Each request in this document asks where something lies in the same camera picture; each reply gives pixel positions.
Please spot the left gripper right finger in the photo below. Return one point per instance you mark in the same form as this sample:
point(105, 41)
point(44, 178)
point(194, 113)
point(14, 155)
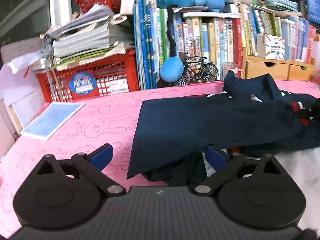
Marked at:
point(254, 192)

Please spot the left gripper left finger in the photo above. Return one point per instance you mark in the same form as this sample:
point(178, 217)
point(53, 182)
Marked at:
point(61, 194)

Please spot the white and navy jacket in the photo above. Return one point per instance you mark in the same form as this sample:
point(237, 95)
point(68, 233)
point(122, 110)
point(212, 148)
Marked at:
point(253, 116)

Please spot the light blue notebook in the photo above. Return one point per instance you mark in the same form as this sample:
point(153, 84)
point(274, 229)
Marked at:
point(50, 120)

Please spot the pink bunny table mat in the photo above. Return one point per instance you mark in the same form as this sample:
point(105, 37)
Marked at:
point(112, 119)

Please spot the wooden drawer organizer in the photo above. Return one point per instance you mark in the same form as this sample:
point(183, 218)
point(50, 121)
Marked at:
point(278, 69)

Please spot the small clear plastic jar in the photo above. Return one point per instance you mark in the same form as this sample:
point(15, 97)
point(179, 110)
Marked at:
point(229, 66)

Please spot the red plastic crate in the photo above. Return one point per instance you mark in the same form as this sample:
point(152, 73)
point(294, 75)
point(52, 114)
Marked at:
point(111, 75)

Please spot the miniature black bicycle model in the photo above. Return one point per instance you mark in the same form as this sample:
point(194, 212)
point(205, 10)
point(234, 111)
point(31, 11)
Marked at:
point(197, 70)

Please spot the white pencil pattern box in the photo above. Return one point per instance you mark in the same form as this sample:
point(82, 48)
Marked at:
point(270, 47)

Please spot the blue plush ball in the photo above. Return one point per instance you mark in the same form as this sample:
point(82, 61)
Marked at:
point(171, 69)

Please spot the stack of papers and booklets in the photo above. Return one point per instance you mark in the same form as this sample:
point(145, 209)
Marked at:
point(93, 30)

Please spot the row of upright books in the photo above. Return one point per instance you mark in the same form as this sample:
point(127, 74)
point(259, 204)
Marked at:
point(221, 37)

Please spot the blue package on sill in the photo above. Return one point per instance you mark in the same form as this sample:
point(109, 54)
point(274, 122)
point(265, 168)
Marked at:
point(314, 10)

